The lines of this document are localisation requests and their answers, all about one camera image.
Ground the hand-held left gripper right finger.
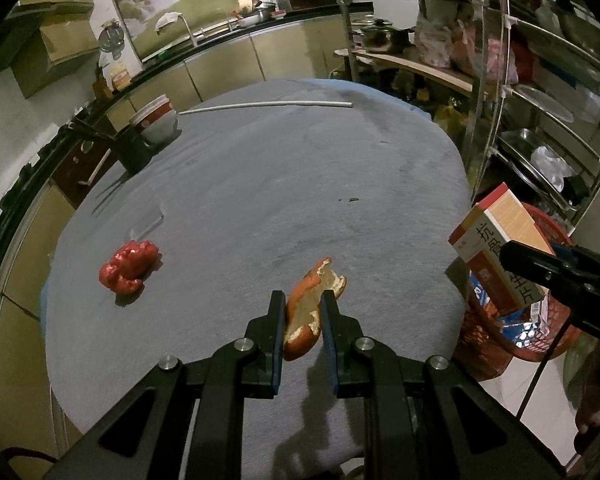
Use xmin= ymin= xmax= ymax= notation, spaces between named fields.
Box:
xmin=320 ymin=290 xmax=566 ymax=480

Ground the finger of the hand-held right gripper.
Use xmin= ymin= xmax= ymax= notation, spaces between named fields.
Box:
xmin=498 ymin=239 xmax=588 ymax=306
xmin=550 ymin=241 xmax=600 ymax=272

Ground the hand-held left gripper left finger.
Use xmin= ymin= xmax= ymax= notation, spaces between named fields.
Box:
xmin=42 ymin=290 xmax=287 ymax=480

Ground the torn bread piece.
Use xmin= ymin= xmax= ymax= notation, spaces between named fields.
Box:
xmin=282 ymin=257 xmax=347 ymax=362

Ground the orange and white medicine box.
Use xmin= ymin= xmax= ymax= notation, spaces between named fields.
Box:
xmin=447 ymin=182 xmax=556 ymax=317

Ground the red plastic basket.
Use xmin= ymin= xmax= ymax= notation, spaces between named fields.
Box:
xmin=455 ymin=201 xmax=588 ymax=382

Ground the blue plastic bag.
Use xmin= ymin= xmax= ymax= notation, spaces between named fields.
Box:
xmin=500 ymin=321 xmax=537 ymax=348

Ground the crumpled white plastic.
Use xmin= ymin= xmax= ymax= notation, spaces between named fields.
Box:
xmin=530 ymin=145 xmax=576 ymax=191

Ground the person's foot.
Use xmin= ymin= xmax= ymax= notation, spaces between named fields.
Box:
xmin=574 ymin=360 xmax=600 ymax=436

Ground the steel tray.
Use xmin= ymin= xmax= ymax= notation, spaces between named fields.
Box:
xmin=497 ymin=129 xmax=581 ymax=201

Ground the steel plate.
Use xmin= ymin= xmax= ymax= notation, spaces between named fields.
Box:
xmin=515 ymin=84 xmax=576 ymax=123

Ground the grey table cloth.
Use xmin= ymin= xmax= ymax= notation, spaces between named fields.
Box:
xmin=41 ymin=77 xmax=473 ymax=476

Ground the crumpled red plastic wrapper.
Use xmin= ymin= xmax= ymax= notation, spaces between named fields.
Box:
xmin=98 ymin=240 xmax=161 ymax=295

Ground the clear plastic wrapper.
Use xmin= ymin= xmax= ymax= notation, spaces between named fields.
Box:
xmin=129 ymin=204 xmax=166 ymax=239

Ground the red plastic bag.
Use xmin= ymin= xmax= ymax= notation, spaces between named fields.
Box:
xmin=452 ymin=20 xmax=521 ymax=86

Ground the wooden shelf board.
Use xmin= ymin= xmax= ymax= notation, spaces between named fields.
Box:
xmin=335 ymin=49 xmax=496 ymax=98

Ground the long white tube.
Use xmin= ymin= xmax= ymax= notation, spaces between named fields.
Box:
xmin=179 ymin=101 xmax=353 ymax=116

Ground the plain white bowl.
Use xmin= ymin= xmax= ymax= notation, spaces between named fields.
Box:
xmin=140 ymin=110 xmax=181 ymax=145

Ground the white plastic bag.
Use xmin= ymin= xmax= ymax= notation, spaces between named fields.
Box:
xmin=414 ymin=2 xmax=461 ymax=68

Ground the steel pot with lid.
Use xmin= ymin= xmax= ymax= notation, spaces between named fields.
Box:
xmin=352 ymin=17 xmax=416 ymax=53

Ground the yellow packet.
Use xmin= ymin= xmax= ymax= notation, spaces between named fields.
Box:
xmin=107 ymin=62 xmax=131 ymax=88

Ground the metal faucet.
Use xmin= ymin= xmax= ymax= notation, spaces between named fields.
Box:
xmin=177 ymin=15 xmax=201 ymax=47

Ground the hanging metal strainer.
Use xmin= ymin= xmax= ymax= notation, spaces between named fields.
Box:
xmin=98 ymin=19 xmax=126 ymax=56

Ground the dark range hood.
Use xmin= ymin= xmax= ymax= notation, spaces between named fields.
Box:
xmin=2 ymin=0 xmax=96 ymax=21

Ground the black cable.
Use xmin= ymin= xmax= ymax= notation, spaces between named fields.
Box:
xmin=516 ymin=305 xmax=571 ymax=418

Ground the black pot with handle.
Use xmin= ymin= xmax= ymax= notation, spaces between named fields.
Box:
xmin=70 ymin=115 xmax=153 ymax=175

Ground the dark drawer with handle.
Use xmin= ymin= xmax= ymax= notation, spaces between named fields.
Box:
xmin=50 ymin=135 xmax=118 ymax=208

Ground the beige wall cabinet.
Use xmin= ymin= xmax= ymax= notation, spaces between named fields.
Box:
xmin=7 ymin=0 xmax=103 ymax=98

